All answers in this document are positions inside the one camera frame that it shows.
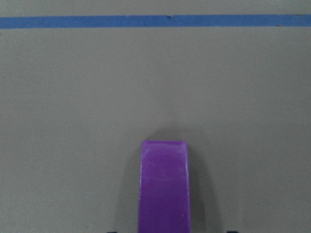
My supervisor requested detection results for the purple trapezoid block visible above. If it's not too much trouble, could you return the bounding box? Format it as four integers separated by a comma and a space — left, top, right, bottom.
138, 140, 190, 233

